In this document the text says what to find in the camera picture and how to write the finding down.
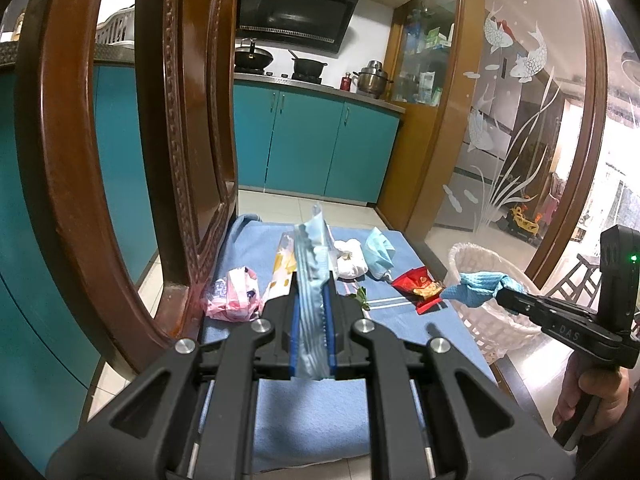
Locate teal lower cabinets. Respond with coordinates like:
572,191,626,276
0,55,403,461

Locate blue face mask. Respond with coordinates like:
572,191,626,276
364,226,396,282

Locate white plastic dish rack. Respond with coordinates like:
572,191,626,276
95,5,136,46

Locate stainless steel stock pot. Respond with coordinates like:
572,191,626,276
352,60,396,100

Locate pink plastic bag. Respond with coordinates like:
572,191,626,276
201,266,264,322

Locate blue striped towel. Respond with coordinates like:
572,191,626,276
197,214,501,473

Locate clear plastic wrapper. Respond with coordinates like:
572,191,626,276
292,204,337,381

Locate carved wooden chair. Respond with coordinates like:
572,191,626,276
15,0,241,376

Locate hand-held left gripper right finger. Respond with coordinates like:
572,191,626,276
322,280,576,480

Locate wooden glass display cabinet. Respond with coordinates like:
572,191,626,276
382,0,463,231

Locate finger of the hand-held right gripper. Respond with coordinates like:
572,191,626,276
500,282,546,307
492,292,546,332

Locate etched glass sliding door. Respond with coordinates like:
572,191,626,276
405,0,608,281

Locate wooden stool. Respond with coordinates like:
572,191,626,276
542,252,601,306

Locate blue paper wipe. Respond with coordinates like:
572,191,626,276
440,271,508,308

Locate red snack wrapper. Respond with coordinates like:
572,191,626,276
391,267,446,316

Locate yellow and white packet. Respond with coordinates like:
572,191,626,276
262,232,297,311

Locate black wok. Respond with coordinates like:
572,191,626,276
234,40,275,72

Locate grey refrigerator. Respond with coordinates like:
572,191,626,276
435,75,561,233

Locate black range hood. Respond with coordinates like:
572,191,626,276
235,0,363,54

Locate black cooking pot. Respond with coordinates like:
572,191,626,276
287,50,328,81

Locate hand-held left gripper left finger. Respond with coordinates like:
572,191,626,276
45,271,302,480

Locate white crumpled paper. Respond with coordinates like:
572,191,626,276
334,239,369,280

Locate person's right hand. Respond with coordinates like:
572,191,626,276
552,345,633,431

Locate white plastic lattice wastebasket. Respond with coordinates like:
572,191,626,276
447,242,546,363

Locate yellow toy excavator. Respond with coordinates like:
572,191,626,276
505,204,542,241

